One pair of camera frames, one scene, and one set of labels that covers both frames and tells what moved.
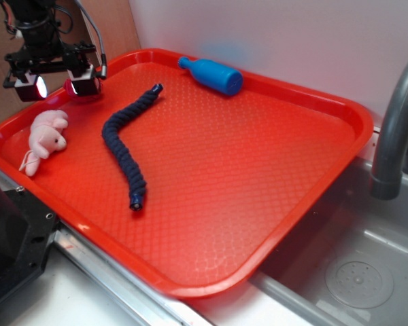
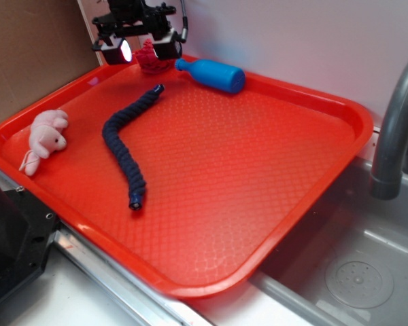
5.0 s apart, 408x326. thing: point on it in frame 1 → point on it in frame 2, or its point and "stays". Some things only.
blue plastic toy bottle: [213, 75] stays
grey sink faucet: [386, 180] stays
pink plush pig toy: [45, 138] stays
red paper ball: [69, 89] → [149, 60]
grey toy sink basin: [353, 259] stays
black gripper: [53, 57] → [151, 20]
